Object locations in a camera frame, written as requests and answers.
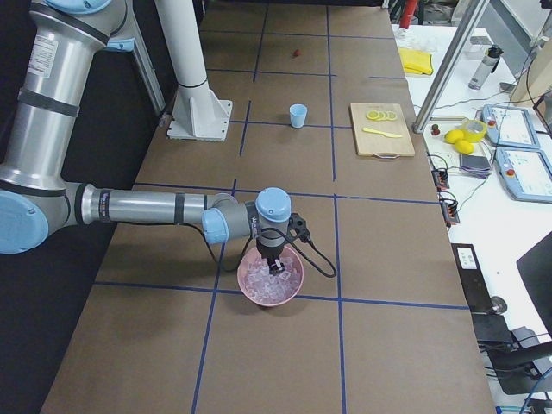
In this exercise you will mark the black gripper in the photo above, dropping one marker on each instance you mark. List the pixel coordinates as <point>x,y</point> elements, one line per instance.
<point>270,250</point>

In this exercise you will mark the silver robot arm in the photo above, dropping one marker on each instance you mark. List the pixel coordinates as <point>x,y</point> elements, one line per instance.
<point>35,200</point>

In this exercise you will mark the clear ice cubes pile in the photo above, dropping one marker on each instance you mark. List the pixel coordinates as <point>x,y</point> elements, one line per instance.
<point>265,288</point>

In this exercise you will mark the light blue plastic cup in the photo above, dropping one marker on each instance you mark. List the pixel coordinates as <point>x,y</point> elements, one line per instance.
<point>298,113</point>

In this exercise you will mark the pink bowl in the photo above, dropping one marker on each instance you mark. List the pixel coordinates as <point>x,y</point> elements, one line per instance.
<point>252,255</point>

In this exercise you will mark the yellow plastic knife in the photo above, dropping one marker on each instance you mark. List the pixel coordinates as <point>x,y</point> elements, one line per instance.
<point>382,133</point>

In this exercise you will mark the wooden cutting board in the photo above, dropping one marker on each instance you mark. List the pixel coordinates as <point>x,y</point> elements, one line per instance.
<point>377,146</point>

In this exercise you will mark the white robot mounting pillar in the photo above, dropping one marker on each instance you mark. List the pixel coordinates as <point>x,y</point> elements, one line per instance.
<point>197,113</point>

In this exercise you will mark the lemon slices row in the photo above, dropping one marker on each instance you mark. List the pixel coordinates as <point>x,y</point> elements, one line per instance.
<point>380,115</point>

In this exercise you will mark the whole lemon upper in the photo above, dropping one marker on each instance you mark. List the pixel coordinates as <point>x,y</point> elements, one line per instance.
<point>454,135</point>

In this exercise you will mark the whole lemon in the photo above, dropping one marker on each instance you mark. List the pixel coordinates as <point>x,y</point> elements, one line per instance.
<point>454,135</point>
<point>464,147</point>

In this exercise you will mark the whole lemon lower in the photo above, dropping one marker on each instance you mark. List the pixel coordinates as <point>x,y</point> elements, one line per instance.
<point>464,147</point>

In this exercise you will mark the dark purple phone wallet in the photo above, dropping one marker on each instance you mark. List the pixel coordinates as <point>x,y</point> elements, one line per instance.
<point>478,166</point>

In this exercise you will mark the yellow tape roll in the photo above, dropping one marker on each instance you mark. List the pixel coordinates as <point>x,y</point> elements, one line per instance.
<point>474,130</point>

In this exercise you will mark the yellow cloth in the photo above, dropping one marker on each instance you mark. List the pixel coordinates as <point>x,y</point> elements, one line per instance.
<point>415,61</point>

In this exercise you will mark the black monitor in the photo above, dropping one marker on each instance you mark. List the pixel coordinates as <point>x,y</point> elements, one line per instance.
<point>535,271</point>

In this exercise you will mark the lower teach pendant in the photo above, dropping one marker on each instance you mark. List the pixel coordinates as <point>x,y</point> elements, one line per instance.
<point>526,173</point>

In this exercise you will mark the teach pendant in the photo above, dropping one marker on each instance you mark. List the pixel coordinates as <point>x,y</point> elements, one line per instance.
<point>526,173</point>
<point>509,126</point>

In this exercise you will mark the upper teach pendant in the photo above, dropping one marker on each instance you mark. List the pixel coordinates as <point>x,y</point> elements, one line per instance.
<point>509,126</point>

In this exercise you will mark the grey water bottle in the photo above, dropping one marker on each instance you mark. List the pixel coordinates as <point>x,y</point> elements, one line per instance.
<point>487,66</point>

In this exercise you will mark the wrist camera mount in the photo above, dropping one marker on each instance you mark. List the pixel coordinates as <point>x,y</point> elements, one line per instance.
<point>298,230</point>

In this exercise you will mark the aluminium frame post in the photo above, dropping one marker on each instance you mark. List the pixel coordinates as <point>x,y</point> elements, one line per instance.
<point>474,11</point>

